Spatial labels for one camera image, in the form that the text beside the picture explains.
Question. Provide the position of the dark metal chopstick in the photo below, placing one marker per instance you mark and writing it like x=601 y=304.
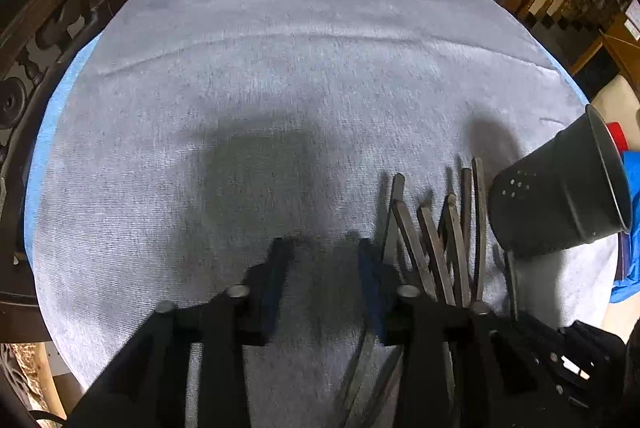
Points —
x=414 y=247
x=466 y=207
x=390 y=247
x=438 y=264
x=480 y=201
x=455 y=246

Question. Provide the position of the dark metal utensil cup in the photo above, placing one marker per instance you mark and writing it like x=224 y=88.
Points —
x=570 y=191

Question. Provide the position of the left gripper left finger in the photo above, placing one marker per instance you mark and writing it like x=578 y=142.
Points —
x=145 y=383

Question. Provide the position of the grey towel table mat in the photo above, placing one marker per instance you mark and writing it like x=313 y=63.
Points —
x=200 y=130

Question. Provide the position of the blue table cover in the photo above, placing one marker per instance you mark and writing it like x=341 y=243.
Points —
x=44 y=139

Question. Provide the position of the red plastic stool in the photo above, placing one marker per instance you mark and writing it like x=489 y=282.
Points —
x=618 y=136

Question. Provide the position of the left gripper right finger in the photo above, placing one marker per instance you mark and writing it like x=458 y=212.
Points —
x=448 y=371

